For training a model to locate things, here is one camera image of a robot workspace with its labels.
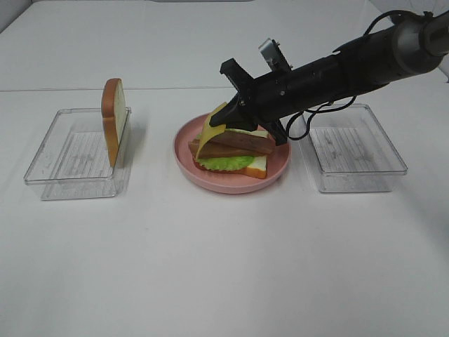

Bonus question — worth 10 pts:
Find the upright bread slice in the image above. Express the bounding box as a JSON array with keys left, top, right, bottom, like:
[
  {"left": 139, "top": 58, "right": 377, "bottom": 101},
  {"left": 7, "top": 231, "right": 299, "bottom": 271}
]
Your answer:
[{"left": 101, "top": 78, "right": 127, "bottom": 167}]

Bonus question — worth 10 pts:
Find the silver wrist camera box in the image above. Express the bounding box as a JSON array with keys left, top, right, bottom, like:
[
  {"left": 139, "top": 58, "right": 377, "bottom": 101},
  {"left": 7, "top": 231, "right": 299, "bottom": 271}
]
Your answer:
[{"left": 258, "top": 38, "right": 293, "bottom": 72}]

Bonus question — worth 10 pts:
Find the green lettuce leaf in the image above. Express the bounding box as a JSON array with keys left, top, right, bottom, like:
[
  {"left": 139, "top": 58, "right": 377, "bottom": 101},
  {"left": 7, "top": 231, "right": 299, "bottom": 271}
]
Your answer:
[{"left": 192, "top": 134, "right": 255, "bottom": 173}]

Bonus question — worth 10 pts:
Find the yellow cheese slice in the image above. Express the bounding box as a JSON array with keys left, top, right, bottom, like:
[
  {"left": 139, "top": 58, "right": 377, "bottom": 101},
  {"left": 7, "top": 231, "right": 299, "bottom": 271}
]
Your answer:
[{"left": 195, "top": 102, "right": 227, "bottom": 159}]

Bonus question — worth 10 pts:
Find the curved bacon strip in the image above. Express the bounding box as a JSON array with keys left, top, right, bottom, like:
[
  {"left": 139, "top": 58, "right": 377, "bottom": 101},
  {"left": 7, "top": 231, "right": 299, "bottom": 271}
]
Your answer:
[{"left": 188, "top": 140, "right": 275, "bottom": 159}]

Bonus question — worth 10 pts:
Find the pink round plate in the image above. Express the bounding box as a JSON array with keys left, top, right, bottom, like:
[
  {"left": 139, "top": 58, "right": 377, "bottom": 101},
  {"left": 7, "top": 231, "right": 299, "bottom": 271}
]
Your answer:
[{"left": 173, "top": 114, "right": 291, "bottom": 194}]

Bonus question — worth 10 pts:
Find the clear plastic bread tray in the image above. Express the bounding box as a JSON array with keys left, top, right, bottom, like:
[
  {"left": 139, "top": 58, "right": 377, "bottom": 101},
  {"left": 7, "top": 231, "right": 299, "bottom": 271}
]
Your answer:
[{"left": 24, "top": 107, "right": 132, "bottom": 201}]

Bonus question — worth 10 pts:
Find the clear plastic fillings tray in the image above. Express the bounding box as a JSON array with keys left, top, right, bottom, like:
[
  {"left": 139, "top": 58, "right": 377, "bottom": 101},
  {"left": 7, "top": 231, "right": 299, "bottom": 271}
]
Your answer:
[{"left": 299, "top": 104, "right": 408, "bottom": 193}]

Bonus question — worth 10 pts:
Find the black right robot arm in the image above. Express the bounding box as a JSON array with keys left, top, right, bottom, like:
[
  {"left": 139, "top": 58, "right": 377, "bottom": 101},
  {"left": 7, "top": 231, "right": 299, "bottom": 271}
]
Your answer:
[{"left": 209, "top": 10, "right": 448, "bottom": 145}]

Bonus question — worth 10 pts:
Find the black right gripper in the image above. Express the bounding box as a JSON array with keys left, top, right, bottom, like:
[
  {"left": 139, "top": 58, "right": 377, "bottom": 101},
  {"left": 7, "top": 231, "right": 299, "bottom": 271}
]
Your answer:
[{"left": 209, "top": 58, "right": 346, "bottom": 145}]

